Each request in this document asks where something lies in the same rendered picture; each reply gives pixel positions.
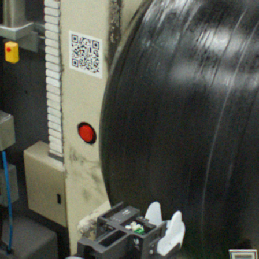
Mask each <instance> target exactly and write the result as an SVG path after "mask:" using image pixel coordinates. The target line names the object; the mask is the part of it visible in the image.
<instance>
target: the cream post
mask: <svg viewBox="0 0 259 259"><path fill-rule="evenodd" d="M142 1H143V0H60V43H61V52H60V56H61V81H62V84H61V96H62V124H63V139H64V162H65V182H66V206H67V217H68V232H69V245H70V256H73V255H74V254H76V253H77V229H76V226H77V224H78V222H79V221H80V220H82V219H83V218H85V217H87V216H88V215H89V214H90V213H91V212H92V211H94V210H95V209H96V208H98V207H99V206H100V205H102V204H104V203H105V202H106V201H107V200H108V196H107V193H106V189H105V185H104V182H103V177H102V173H101V166H100V161H99V122H100V116H101V107H102V101H103V95H104V92H105V87H106V82H107V79H108V76H109V72H110V68H111V66H112V62H113V59H114V56H115V53H116V51H117V48H118V46H119V44H120V41H121V38H122V37H123V34H124V33H125V30H126V28H127V26H128V24H129V23H130V21H131V19H132V17H133V15H134V14H135V12H136V10H137V8H138V7H139V6H140V4H141V3H142ZM69 30H71V31H74V32H77V33H81V34H85V35H88V36H92V37H95V38H99V39H102V79H100V78H98V77H95V76H92V75H89V74H86V73H83V72H80V71H77V70H75V69H71V68H69ZM84 125H87V126H89V127H90V128H91V129H92V130H93V132H94V139H93V140H91V141H89V142H88V141H85V140H84V139H83V138H82V137H81V135H80V128H81V127H82V126H84Z"/></svg>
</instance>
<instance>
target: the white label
mask: <svg viewBox="0 0 259 259"><path fill-rule="evenodd" d="M230 259H257V252H256V250H230Z"/></svg>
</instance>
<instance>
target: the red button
mask: <svg viewBox="0 0 259 259"><path fill-rule="evenodd" d="M80 135H81V137H82V138H83V139H84V140H85V141H88V142H89V141H91V140H93V139H94V132H93V130H92V129H91V128H90V127H89V126H87V125H84V126H82V127H81V128H80Z"/></svg>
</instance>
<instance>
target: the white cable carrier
mask: <svg viewBox="0 0 259 259"><path fill-rule="evenodd" d="M44 5H45V6H47V7H45V13H47V15H45V21H47V23H46V24H45V29H48V30H47V31H46V32H45V37H47V38H46V39H45V44H46V45H48V46H47V47H46V53H48V54H46V56H45V58H46V60H47V61H48V62H47V63H46V67H47V68H49V69H47V70H46V75H47V76H48V77H47V78H46V83H48V85H47V86H46V89H47V90H48V91H49V92H47V97H48V98H49V99H48V100H47V104H48V105H49V107H48V112H49V113H50V114H49V115H48V119H49V120H50V121H49V127H50V129H49V134H50V136H49V140H50V141H51V143H50V148H51V150H50V152H52V153H54V154H56V155H58V156H61V157H64V153H63V152H64V147H63V145H64V140H63V124H62V96H61V84H62V81H61V63H60V62H61V56H60V52H61V48H59V47H60V46H61V43H60V41H59V39H60V33H59V30H60V25H59V22H60V17H59V16H58V15H59V14H60V10H59V7H60V2H59V1H58V0H45V3H44ZM50 161H51V162H53V163H56V164H57V165H60V166H64V163H62V162H59V161H57V160H55V159H53V158H50Z"/></svg>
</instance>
